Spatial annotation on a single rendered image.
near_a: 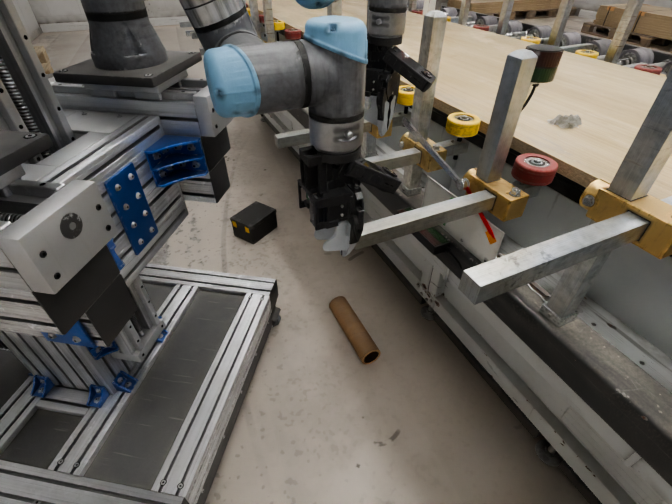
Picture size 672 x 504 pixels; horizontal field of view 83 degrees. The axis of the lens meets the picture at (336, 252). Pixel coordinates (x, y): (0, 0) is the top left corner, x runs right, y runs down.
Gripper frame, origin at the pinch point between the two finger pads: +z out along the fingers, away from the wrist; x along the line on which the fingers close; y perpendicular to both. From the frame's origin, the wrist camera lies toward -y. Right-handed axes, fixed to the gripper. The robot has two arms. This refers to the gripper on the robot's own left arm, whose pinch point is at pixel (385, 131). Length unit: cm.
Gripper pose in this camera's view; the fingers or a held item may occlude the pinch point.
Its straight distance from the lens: 95.4
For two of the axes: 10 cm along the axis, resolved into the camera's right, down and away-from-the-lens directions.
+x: -5.0, 5.5, -6.7
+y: -8.7, -3.3, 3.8
